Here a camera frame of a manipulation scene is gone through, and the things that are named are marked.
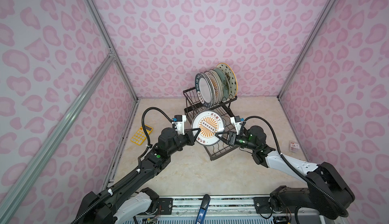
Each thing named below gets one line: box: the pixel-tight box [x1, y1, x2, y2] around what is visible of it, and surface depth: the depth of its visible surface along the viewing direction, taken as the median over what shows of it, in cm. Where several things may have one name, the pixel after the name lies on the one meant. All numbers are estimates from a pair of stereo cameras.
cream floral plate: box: [208, 69, 224, 104], surface depth 80 cm
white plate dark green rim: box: [195, 72, 213, 108], surface depth 91 cm
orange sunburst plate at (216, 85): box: [206, 70, 221, 104], surface depth 79 cm
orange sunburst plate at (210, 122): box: [190, 109, 225, 147], surface depth 76 cm
